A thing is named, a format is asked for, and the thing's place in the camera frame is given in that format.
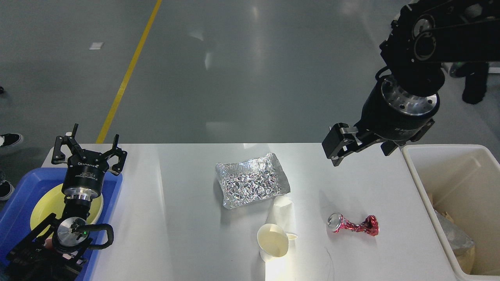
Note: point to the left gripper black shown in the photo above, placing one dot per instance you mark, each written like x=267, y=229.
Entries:
x=84, y=175

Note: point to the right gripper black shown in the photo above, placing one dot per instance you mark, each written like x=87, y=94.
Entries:
x=389, y=112

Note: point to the yellow plastic plate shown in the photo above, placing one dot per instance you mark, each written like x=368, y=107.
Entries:
x=52, y=202

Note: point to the pink mug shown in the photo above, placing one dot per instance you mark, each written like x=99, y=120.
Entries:
x=49, y=245

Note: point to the white paper cup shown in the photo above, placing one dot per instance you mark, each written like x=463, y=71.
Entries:
x=282, y=213
x=273, y=242

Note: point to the foil tray with paper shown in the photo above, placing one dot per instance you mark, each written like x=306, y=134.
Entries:
x=456, y=237

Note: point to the brown paper bag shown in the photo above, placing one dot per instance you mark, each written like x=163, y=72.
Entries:
x=466, y=258

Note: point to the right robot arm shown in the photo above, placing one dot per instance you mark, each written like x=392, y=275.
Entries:
x=429, y=39

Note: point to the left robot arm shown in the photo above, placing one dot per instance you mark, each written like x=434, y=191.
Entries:
x=71, y=235

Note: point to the crushed red soda can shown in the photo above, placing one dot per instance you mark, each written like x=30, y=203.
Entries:
x=337, y=222

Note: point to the person in grey trousers sneakers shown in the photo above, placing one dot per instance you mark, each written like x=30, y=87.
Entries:
x=6, y=186

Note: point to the blue plastic tray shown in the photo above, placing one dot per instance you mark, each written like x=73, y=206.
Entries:
x=15, y=216

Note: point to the white plastic bin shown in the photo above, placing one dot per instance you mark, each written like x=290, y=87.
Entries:
x=464, y=181

